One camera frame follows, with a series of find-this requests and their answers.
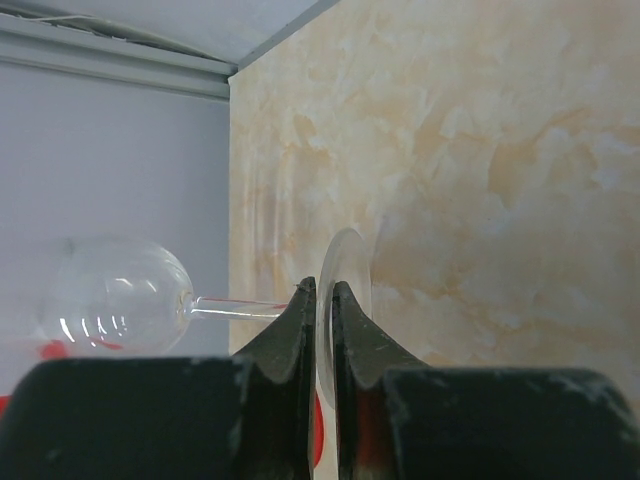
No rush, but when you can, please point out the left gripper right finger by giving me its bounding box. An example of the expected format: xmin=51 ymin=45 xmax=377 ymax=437
xmin=332 ymin=281 xmax=639 ymax=479

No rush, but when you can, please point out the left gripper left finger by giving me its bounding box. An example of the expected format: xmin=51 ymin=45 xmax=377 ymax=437
xmin=1 ymin=277 xmax=316 ymax=479

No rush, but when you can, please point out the clear wine glass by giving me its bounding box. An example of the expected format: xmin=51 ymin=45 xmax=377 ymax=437
xmin=37 ymin=227 xmax=374 ymax=401

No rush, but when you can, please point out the red wine glass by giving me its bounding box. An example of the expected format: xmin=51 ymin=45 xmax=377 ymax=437
xmin=0 ymin=339 xmax=126 ymax=416

